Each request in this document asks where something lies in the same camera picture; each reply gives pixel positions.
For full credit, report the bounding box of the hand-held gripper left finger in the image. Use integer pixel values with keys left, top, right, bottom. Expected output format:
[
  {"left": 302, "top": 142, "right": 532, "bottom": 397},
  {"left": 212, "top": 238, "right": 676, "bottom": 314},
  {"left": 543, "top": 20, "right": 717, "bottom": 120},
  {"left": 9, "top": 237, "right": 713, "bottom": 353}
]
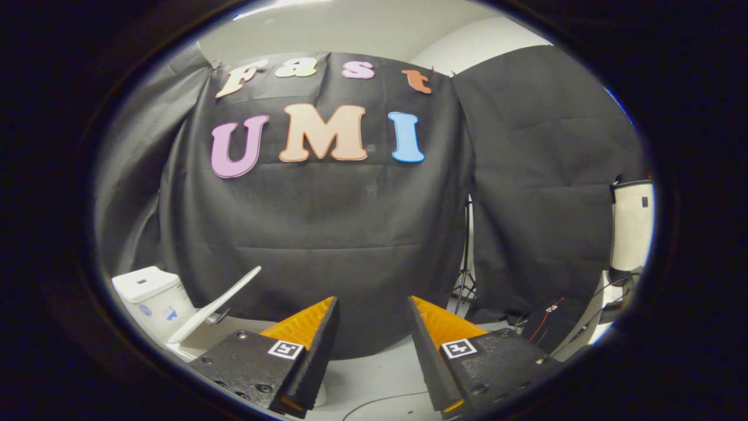
[{"left": 188, "top": 296, "right": 341, "bottom": 419}]

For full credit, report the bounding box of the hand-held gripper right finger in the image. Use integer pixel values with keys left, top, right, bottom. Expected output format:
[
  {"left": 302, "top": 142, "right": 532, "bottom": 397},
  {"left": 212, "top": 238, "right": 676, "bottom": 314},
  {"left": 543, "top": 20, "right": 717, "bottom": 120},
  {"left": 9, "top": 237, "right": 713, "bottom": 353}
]
[{"left": 407, "top": 295, "right": 563, "bottom": 419}]

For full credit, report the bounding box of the black backdrop cloth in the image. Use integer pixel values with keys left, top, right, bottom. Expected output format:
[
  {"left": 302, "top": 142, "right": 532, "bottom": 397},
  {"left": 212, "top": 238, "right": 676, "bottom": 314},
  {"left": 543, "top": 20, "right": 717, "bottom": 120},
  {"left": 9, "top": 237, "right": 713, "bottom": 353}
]
[{"left": 93, "top": 44, "right": 649, "bottom": 360}]

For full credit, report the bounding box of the white toilet lid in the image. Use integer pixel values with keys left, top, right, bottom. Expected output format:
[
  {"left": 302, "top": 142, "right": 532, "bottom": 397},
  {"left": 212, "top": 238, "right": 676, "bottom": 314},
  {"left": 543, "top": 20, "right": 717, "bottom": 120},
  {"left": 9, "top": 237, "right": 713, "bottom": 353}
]
[{"left": 168, "top": 266, "right": 262, "bottom": 344}]

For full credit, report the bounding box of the white panel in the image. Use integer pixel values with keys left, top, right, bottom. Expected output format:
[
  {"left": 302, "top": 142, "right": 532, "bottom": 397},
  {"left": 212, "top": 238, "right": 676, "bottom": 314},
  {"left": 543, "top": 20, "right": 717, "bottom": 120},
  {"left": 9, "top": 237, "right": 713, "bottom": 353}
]
[{"left": 609, "top": 180, "right": 655, "bottom": 272}]

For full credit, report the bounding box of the black tripod stand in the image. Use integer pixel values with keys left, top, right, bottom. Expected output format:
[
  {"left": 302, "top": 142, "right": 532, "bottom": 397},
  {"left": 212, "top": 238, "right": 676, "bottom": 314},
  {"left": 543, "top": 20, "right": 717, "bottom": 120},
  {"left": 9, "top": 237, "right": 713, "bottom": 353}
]
[{"left": 450, "top": 196, "right": 477, "bottom": 316}]

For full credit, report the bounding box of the red cable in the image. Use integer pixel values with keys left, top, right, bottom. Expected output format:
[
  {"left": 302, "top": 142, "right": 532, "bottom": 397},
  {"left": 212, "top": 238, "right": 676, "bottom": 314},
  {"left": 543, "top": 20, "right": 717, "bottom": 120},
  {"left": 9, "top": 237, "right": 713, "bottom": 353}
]
[{"left": 528, "top": 297, "right": 565, "bottom": 343}]

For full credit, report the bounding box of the white toilet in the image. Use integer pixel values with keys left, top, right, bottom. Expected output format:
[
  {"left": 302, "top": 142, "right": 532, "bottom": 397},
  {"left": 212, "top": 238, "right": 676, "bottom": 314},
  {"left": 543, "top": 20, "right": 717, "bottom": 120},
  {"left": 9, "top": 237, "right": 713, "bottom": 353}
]
[{"left": 111, "top": 266, "right": 328, "bottom": 408}]

